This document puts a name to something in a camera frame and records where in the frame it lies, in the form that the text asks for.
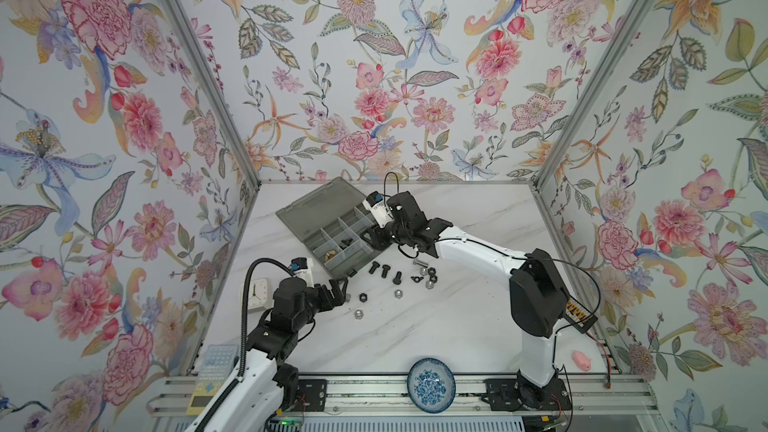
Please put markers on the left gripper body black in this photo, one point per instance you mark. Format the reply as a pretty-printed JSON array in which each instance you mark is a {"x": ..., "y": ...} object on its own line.
[{"x": 318, "y": 302}]

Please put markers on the pink eraser toy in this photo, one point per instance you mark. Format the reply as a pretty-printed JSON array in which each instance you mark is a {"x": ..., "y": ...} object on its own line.
[{"x": 581, "y": 361}]

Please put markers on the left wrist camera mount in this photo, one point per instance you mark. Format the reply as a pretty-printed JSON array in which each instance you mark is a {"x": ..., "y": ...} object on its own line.
[{"x": 301, "y": 267}]

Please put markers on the white square clock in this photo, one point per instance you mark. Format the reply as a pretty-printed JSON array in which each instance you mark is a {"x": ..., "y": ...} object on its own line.
[{"x": 259, "y": 296}]

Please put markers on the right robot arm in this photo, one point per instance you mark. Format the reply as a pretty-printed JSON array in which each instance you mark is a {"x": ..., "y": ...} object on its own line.
[{"x": 540, "y": 304}]

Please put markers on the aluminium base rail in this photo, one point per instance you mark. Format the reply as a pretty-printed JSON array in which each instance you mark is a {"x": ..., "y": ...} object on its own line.
[{"x": 346, "y": 395}]

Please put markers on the blue white patterned plate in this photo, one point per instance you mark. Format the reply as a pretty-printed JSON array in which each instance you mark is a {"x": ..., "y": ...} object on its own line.
[{"x": 431, "y": 385}]

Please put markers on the yellow green device on rail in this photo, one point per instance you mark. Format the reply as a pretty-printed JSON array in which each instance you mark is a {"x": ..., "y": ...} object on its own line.
[{"x": 215, "y": 367}]

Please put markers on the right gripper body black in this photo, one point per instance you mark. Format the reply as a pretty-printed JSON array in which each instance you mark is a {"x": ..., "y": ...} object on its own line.
[{"x": 390, "y": 235}]

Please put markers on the grey plastic organizer box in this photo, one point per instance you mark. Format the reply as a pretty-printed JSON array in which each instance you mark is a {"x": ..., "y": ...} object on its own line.
[{"x": 324, "y": 217}]

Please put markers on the black nut right group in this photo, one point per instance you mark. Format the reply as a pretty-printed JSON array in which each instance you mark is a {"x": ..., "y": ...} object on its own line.
[{"x": 432, "y": 275}]

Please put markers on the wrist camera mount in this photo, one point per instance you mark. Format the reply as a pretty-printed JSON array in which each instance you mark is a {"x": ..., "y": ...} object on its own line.
[
  {"x": 301, "y": 267},
  {"x": 375, "y": 204}
]

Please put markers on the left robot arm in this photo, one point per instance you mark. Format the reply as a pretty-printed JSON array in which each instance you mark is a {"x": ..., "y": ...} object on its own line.
[{"x": 262, "y": 385}]

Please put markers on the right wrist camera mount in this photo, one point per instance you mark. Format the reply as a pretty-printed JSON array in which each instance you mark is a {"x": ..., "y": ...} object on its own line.
[{"x": 375, "y": 204}]

